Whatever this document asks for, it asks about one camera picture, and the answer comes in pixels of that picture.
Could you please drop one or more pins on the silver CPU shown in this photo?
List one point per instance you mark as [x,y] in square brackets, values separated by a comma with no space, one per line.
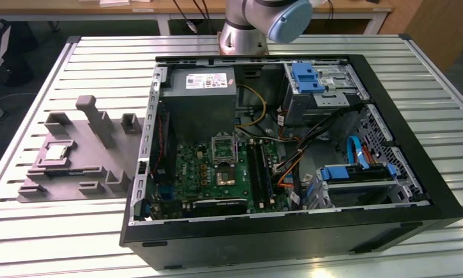
[56,153]

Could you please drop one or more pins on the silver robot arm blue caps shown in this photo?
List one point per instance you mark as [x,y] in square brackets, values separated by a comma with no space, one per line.
[239,34]

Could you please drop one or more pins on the CPU socket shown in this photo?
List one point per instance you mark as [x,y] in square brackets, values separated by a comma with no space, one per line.
[225,178]

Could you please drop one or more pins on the black RAM slot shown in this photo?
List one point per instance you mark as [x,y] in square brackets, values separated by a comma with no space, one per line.
[255,171]

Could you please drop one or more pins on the grey power supply unit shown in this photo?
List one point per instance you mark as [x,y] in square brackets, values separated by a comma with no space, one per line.
[200,110]

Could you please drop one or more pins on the green motherboard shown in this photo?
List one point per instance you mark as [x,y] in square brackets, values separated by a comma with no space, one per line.
[193,188]

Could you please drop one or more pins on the black graphics card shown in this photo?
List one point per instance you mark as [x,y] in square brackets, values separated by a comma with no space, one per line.
[220,204]

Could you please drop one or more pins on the silver drive cage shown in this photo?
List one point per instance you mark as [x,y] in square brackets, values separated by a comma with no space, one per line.
[328,101]

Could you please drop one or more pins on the blue drive carrier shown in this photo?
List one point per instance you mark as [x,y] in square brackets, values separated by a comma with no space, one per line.
[307,78]

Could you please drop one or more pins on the hard disk in blue carrier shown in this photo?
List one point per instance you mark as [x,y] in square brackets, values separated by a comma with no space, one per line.
[337,172]

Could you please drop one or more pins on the black PC case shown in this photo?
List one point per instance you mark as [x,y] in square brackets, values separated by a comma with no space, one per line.
[255,240]

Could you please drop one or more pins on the grey parts rack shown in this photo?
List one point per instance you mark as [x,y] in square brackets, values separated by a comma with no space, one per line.
[82,144]

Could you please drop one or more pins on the RAM stick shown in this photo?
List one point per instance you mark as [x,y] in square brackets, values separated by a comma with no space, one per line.
[70,173]

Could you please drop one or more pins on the small white box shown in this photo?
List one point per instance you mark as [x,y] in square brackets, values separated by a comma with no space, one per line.
[116,3]

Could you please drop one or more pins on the wooden cabinet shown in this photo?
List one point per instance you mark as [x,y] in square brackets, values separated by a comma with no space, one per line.
[440,29]

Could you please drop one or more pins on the silver disk bay bracket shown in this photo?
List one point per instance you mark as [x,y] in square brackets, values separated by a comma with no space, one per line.
[371,185]

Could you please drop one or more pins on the wooden desk white frame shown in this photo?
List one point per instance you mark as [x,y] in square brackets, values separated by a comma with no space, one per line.
[82,10]

